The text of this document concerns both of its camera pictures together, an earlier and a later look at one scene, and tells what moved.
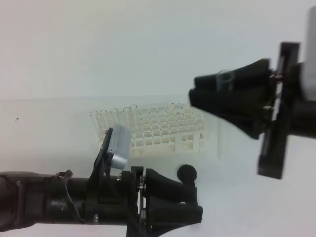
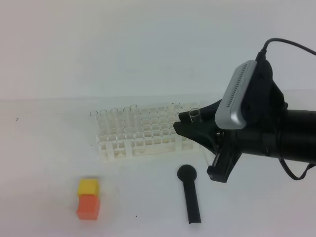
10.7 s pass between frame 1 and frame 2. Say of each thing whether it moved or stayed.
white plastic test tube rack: stayed
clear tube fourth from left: stayed
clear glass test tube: moved
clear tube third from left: stayed
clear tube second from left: stayed
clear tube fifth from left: stayed
